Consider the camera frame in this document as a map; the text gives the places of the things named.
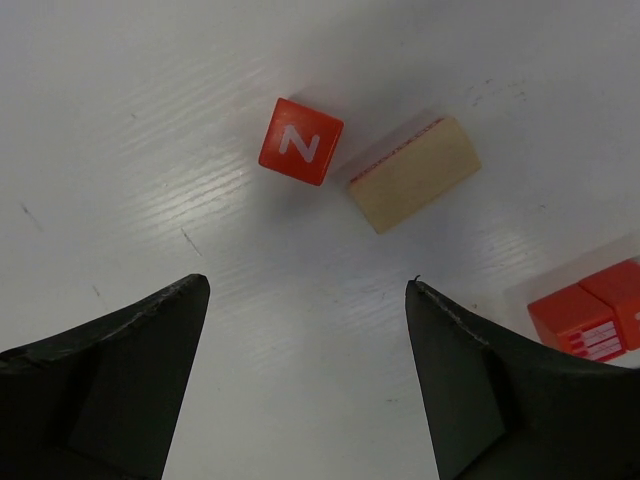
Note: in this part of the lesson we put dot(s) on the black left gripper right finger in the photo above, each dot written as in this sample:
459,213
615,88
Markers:
501,406

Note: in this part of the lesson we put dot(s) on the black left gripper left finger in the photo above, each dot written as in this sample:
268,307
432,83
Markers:
102,400

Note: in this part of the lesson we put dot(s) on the long natural wood block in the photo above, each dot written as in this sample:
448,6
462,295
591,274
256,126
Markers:
414,174

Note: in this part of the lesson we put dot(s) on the red cube white pattern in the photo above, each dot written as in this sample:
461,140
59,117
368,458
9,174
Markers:
574,321

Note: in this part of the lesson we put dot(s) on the red cube letter R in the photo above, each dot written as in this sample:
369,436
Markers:
618,287

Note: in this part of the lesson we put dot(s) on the red cube white letter N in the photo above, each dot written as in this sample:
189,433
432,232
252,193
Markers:
300,142

